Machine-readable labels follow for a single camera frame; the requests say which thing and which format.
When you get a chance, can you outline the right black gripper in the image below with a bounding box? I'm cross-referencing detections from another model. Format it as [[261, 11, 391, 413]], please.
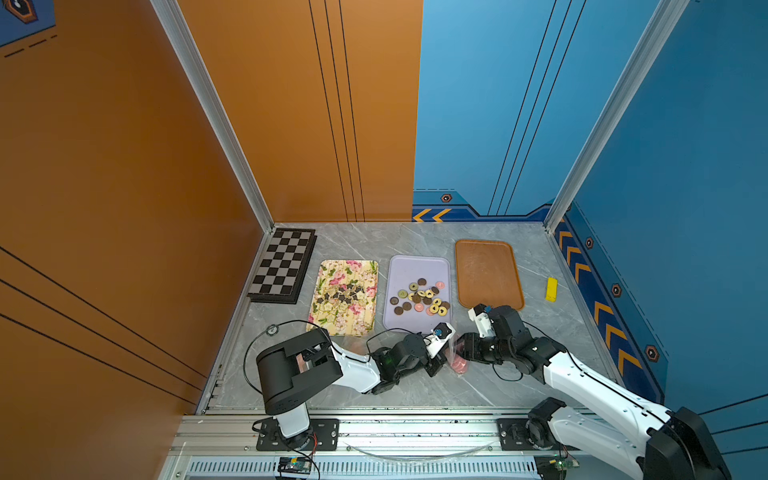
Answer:
[[448, 332, 514, 364]]

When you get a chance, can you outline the ziploc bag of pink cookies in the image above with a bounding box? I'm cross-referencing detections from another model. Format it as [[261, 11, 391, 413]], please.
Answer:
[[447, 339, 469, 376]]

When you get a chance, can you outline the ziploc bag of beige cookies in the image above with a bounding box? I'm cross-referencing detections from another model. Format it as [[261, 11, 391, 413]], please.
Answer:
[[334, 336, 368, 356]]

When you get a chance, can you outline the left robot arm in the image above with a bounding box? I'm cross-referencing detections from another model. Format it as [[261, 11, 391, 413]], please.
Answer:
[[251, 322, 455, 450]]

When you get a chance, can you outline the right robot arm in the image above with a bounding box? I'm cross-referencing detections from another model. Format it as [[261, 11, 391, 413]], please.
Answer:
[[457, 304, 731, 479]]

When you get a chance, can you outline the pile of mixed round cookies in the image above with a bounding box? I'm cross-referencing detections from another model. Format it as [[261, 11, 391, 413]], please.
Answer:
[[388, 277, 452, 317]]

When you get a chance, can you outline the lavender plastic tray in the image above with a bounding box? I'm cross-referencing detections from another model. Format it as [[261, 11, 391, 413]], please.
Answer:
[[382, 255, 455, 333]]

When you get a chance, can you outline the brown plastic tray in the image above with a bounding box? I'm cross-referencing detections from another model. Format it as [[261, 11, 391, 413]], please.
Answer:
[[455, 239, 525, 311]]

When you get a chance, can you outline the yellow rectangular block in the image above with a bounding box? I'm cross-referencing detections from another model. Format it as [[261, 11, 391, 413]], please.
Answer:
[[545, 277, 559, 303]]

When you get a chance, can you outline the floral pattern tray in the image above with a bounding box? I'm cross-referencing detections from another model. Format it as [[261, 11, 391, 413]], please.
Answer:
[[308, 260, 379, 337]]

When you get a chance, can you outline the right green circuit board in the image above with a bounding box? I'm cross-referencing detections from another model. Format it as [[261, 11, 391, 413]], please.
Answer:
[[534, 457, 580, 480]]

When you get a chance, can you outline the green circuit board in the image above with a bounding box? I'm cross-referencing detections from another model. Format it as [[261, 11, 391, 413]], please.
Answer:
[[534, 457, 580, 480], [276, 456, 314, 479]]

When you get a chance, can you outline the left green circuit board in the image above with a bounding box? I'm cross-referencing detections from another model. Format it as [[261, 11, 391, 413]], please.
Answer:
[[276, 456, 314, 479]]

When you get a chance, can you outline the black white chessboard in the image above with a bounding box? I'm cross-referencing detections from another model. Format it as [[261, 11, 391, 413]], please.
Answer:
[[248, 228, 317, 304]]

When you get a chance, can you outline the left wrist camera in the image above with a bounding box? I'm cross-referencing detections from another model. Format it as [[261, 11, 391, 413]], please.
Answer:
[[423, 322, 455, 359]]

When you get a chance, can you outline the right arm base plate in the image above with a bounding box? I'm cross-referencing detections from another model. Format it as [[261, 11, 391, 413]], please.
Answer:
[[496, 417, 542, 451]]

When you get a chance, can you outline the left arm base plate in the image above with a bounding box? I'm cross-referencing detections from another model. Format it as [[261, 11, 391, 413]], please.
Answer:
[[251, 418, 340, 452]]

